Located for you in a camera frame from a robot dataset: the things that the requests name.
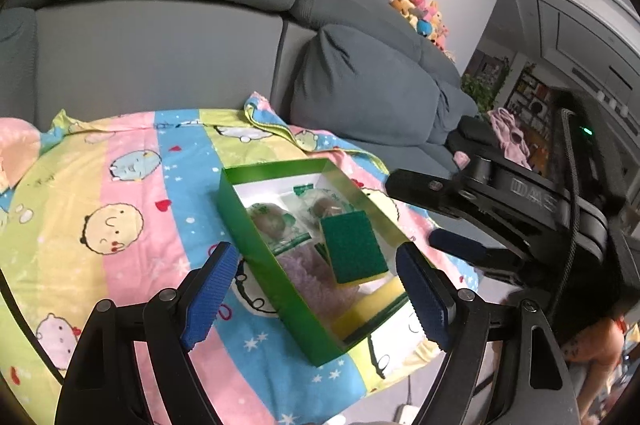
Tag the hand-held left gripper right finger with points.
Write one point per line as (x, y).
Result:
(425, 300)

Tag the green houseplant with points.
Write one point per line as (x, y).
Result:
(480, 90)

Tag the person's leg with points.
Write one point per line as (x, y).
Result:
(597, 350)

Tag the yellow and green sponge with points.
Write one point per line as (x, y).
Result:
(352, 250)

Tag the black cloth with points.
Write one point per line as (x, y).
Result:
(475, 137)

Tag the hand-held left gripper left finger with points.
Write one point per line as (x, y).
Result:
(210, 295)

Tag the grey sofa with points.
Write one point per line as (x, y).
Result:
(150, 55)

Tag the green-printed plastic bag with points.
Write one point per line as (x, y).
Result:
(265, 220)
(322, 207)

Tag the green cardboard box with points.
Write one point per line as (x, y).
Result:
(280, 290)

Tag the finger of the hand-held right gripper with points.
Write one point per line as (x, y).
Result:
(430, 192)
(455, 242)

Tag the pink clothing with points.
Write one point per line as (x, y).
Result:
(510, 135)

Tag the white power strip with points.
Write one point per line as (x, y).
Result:
(405, 414)

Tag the cartoon printed blanket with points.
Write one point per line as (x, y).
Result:
(125, 165)

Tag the dark display shelf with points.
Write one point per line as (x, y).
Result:
(530, 95)

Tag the purple crinkled wrapper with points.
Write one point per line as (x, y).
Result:
(305, 280)

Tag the pile of colourful plush toys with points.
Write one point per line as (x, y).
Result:
(415, 5)

